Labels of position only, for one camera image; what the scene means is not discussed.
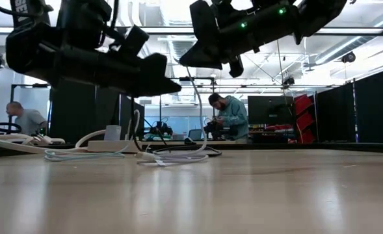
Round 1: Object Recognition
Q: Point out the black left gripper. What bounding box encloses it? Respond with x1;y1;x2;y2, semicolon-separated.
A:
47;45;182;98

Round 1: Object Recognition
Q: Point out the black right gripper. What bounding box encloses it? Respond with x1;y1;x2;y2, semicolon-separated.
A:
179;5;299;79

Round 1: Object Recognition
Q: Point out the black USB cable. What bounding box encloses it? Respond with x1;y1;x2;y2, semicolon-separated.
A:
129;96;223;159

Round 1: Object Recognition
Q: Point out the white braided USB cable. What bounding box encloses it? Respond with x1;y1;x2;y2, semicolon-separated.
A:
135;64;210;167

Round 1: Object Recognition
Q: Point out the white charger cube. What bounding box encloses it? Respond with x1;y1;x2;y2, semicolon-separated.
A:
104;124;122;142

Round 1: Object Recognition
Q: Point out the light blue braided USB cable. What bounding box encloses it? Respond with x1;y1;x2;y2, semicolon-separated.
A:
44;109;140;163

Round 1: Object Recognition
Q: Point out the person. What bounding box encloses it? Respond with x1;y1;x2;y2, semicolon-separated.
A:
5;101;48;136
207;93;250;141

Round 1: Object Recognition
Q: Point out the grey laptop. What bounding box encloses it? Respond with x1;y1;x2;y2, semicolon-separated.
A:
187;129;204;141

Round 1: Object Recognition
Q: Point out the black partition curtain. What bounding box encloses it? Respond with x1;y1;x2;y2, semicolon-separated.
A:
316;66;383;144
49;77;146;144

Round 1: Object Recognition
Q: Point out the black monitor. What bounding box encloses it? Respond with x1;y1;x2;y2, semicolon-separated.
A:
248;96;295;126

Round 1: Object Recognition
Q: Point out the small black hanging device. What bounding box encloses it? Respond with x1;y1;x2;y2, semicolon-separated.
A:
282;76;296;89

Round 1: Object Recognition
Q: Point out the red bin rack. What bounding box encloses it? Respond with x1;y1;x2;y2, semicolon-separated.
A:
293;94;318;144

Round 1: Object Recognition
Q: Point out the white plug cluster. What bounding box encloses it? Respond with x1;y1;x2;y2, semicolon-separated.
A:
15;133;66;146

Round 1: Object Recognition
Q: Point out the black background rig frame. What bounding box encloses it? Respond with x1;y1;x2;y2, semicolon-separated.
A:
160;77;216;140
10;83;51;124

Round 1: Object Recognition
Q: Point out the silver ventilation duct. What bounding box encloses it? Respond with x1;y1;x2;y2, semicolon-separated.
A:
170;38;195;62

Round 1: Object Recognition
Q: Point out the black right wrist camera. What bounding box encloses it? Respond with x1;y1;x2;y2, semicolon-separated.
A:
189;0;223;45

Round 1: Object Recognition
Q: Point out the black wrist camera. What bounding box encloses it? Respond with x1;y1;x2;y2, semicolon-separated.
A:
189;0;223;45
118;25;150;58

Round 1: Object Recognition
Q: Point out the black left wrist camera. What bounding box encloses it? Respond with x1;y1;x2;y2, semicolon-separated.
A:
118;25;150;58

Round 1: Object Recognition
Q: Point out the thin hanging black cable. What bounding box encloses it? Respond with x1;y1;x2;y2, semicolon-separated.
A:
276;40;288;97

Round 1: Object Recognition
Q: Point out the thick white power cord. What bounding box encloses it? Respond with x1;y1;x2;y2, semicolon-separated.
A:
0;129;107;155

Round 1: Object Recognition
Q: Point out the black coiled hose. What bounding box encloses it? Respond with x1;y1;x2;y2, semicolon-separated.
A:
0;122;22;135

